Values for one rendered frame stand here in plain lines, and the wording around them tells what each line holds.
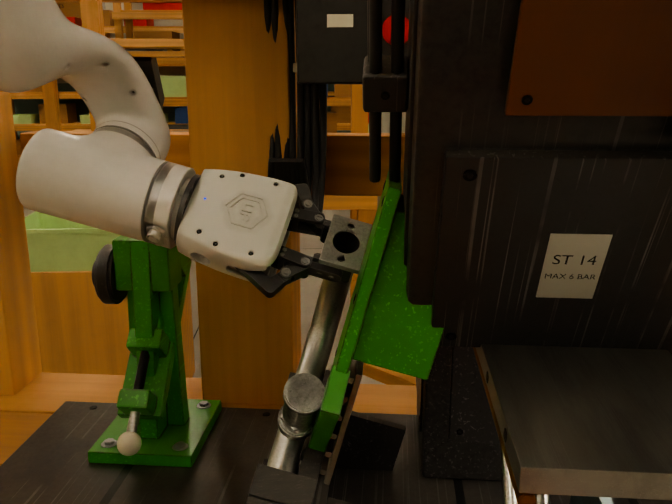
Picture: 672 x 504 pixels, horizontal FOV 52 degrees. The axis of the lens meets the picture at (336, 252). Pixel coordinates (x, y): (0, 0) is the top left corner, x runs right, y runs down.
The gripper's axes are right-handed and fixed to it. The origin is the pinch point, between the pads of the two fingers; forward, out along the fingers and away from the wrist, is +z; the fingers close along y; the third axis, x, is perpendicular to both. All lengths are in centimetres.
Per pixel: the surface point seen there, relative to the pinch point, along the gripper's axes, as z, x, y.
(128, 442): -17.1, 22.2, -18.9
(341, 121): -54, 702, 614
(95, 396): -30, 48, -9
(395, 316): 6.6, -5.8, -8.0
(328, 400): 2.9, -2.8, -15.8
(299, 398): 0.5, -0.3, -15.6
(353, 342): 3.7, -4.7, -10.9
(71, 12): -473, 682, 658
